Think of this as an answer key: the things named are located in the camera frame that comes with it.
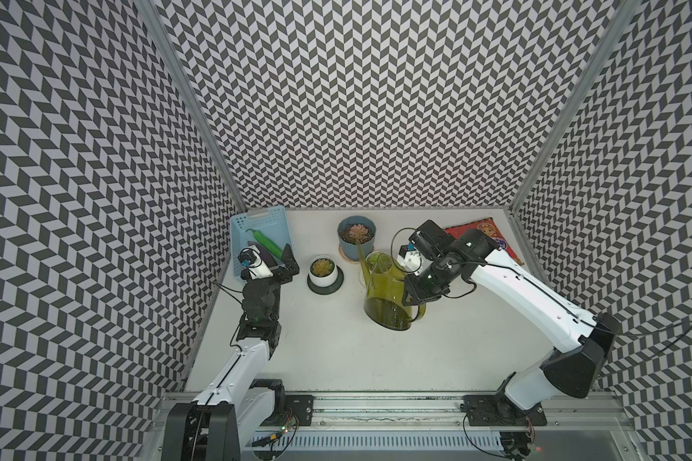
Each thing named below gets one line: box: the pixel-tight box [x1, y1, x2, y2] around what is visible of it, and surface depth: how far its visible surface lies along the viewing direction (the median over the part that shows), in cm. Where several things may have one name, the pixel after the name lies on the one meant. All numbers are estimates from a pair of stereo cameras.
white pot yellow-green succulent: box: [308, 255, 339, 288], surface depth 95 cm
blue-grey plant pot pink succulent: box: [337, 215, 377, 262], surface depth 101 cm
